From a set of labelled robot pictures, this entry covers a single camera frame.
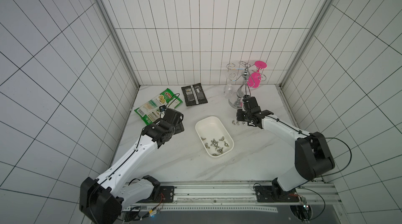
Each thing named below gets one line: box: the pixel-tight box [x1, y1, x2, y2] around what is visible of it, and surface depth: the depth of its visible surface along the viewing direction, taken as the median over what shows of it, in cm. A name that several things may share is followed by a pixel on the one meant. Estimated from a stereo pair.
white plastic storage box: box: [195, 116, 235, 158], surface depth 93 cm
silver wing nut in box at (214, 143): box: [210, 138, 221, 149], surface depth 91 cm
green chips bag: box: [134, 87, 184, 126], surface depth 112 cm
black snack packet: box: [181, 82, 208, 107], surface depth 113 cm
